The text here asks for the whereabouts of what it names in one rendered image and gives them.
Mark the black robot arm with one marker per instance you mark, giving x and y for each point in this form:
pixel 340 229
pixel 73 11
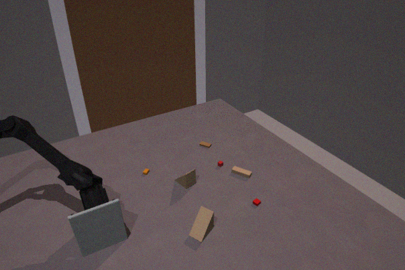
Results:
pixel 71 173

